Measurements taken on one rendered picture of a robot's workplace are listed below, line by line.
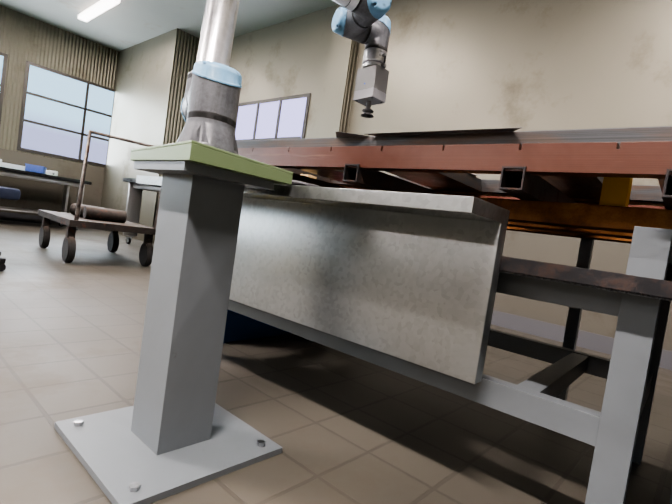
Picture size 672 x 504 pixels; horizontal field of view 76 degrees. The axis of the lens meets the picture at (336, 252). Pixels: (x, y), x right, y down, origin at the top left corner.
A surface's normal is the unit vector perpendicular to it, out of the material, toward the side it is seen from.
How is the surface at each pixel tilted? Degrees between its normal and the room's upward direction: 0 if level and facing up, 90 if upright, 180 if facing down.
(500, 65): 90
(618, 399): 90
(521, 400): 90
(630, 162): 90
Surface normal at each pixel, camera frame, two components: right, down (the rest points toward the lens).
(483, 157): -0.63, -0.06
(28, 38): 0.74, 0.14
